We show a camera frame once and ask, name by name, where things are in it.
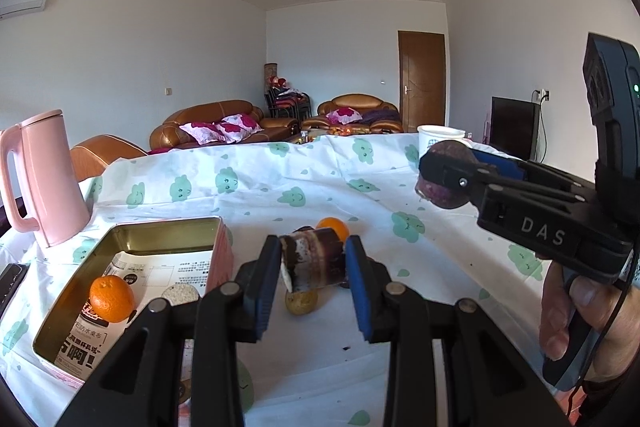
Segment printed paper in tin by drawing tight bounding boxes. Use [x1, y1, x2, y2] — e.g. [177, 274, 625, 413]
[54, 251, 210, 381]

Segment stacked dark chairs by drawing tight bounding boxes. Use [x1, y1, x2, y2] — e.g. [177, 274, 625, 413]
[265, 76, 311, 120]

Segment pink electric kettle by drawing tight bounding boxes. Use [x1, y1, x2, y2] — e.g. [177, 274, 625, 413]
[1, 109, 90, 249]

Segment black television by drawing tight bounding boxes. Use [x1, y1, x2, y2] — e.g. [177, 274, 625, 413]
[489, 96, 540, 160]

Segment white cartoon mug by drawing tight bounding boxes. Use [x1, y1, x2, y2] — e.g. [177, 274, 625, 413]
[416, 124, 469, 161]

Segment pink floral pillow right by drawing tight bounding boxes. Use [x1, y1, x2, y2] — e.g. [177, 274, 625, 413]
[216, 114, 262, 144]

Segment round white coaster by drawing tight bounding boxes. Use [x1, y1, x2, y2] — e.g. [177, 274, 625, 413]
[160, 283, 200, 307]

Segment brown leather chair back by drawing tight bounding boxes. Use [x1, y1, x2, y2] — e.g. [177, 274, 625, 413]
[70, 134, 148, 182]

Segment large purple round fruit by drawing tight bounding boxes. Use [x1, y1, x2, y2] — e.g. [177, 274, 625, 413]
[414, 145, 478, 210]

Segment pink floral pillow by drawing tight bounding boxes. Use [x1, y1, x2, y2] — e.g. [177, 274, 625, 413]
[216, 114, 262, 144]
[179, 122, 227, 145]

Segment brown wooden door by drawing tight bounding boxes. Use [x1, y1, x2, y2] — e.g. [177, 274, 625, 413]
[398, 30, 447, 132]

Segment brown leather long sofa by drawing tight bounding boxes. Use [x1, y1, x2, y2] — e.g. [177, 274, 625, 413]
[150, 100, 300, 150]

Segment person's right hand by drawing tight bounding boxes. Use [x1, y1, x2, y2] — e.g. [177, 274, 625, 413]
[539, 261, 639, 391]

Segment brown leather small sofa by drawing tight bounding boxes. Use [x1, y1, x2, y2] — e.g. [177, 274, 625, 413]
[300, 93, 404, 135]

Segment pink pillow small sofa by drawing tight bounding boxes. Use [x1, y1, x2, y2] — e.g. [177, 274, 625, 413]
[326, 106, 362, 126]

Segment small yellow-green fruit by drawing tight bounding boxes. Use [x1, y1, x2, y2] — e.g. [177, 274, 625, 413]
[284, 291, 319, 317]

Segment pink floral pillow left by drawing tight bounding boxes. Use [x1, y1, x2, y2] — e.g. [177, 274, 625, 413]
[179, 122, 227, 145]

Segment black smartphone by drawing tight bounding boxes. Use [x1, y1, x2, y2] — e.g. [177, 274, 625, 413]
[0, 263, 29, 317]

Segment pink metal tin box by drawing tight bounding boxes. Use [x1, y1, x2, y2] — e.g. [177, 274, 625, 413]
[32, 216, 233, 389]

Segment orange mandarin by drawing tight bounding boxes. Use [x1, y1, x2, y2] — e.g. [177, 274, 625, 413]
[316, 217, 350, 242]
[89, 275, 136, 323]

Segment white cloud-print tablecloth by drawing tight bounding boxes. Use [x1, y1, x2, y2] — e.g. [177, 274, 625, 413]
[1, 134, 548, 426]

